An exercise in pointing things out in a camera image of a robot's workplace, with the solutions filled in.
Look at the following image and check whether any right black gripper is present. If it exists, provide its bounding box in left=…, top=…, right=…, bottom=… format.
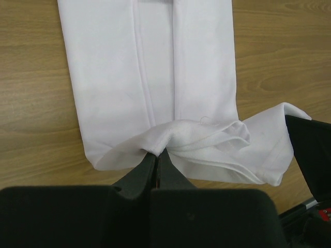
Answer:
left=279, top=115, right=331, bottom=247

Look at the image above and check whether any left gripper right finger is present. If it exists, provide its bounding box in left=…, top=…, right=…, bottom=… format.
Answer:
left=151, top=151, right=286, bottom=247

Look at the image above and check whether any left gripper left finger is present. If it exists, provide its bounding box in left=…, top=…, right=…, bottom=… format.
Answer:
left=1, top=154, right=157, bottom=247

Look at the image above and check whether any white t shirt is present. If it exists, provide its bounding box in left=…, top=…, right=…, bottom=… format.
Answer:
left=58, top=1, right=308, bottom=186

